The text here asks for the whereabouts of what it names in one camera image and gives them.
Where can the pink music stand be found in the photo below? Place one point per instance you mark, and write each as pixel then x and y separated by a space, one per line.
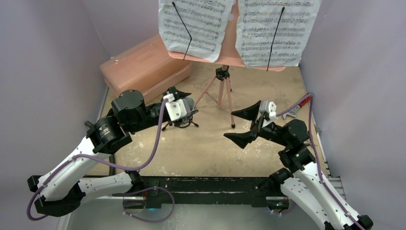
pixel 228 57

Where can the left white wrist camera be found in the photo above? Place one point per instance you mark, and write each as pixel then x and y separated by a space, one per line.
pixel 175 109

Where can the pink translucent storage box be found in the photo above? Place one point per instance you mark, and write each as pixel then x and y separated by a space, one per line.
pixel 146 67

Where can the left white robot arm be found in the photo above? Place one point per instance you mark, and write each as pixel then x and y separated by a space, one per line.
pixel 63 189

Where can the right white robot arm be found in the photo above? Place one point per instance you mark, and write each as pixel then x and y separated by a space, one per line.
pixel 302 179

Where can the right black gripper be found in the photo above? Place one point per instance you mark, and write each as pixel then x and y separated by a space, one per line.
pixel 257 123

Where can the red handled tool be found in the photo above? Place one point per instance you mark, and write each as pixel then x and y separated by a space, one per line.
pixel 292 111

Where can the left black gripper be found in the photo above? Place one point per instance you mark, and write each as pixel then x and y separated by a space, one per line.
pixel 178 94

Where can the black microphone shock mount stand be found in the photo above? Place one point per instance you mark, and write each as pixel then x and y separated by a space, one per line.
pixel 183 122

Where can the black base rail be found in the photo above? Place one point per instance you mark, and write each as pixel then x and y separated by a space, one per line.
pixel 253 191

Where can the sheet music page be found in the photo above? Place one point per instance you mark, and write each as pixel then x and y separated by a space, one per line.
pixel 274 33
pixel 194 27

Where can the purple glitter microphone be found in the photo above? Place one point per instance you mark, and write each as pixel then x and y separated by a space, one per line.
pixel 189 104

